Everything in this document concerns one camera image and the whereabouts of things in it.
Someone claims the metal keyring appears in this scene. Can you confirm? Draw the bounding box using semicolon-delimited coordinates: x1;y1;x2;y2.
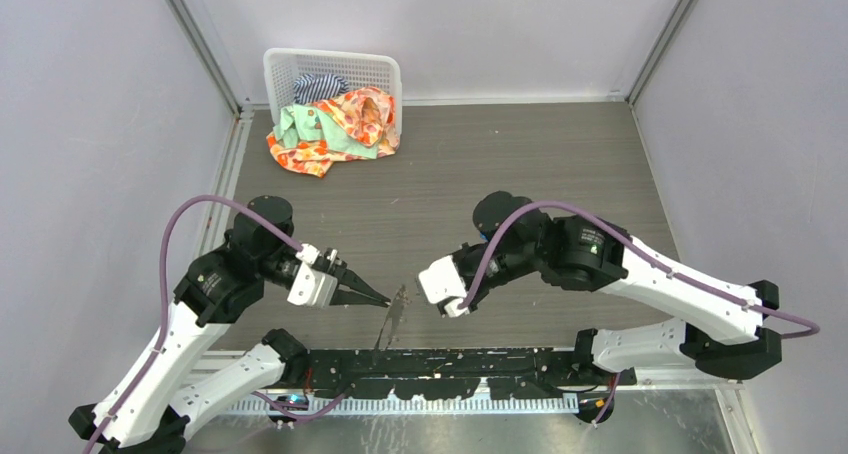
391;285;408;307

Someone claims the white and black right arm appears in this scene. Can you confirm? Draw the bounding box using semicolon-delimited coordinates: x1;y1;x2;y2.
437;191;783;385

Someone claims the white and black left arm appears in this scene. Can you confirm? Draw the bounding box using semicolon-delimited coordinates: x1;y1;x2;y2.
69;196;390;453

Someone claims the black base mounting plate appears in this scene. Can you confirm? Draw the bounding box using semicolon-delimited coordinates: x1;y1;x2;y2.
272;347;614;400

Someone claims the mint green cloth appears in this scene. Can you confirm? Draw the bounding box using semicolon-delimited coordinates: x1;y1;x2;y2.
271;104;379;159

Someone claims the orange floral cloth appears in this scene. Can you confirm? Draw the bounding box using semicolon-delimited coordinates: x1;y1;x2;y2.
266;87;400;178

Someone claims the blue striped cloth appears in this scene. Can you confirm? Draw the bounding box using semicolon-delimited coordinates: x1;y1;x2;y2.
293;74;350;105

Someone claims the white plastic laundry basket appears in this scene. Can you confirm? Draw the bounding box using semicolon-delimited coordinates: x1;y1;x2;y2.
263;48;403;136

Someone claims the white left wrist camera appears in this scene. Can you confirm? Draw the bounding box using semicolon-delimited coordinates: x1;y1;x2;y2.
287;263;338;309

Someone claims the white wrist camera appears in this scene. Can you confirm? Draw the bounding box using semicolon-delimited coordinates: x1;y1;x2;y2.
416;256;470;318
287;263;338;309

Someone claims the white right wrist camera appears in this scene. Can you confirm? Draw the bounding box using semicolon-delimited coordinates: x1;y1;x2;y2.
416;256;470;318

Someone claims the perforated cable duct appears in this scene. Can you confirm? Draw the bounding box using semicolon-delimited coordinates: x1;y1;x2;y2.
224;392;579;416

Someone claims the aluminium frame rail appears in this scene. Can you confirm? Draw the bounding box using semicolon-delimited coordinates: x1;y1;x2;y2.
634;366;743;390

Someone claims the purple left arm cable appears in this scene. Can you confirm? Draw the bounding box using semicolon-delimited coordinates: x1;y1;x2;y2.
80;195;346;454

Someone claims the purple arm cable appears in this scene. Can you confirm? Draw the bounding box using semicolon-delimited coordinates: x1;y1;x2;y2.
80;195;346;454
457;200;821;340

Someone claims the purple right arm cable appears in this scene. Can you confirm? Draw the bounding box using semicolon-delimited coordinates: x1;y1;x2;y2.
457;200;821;340

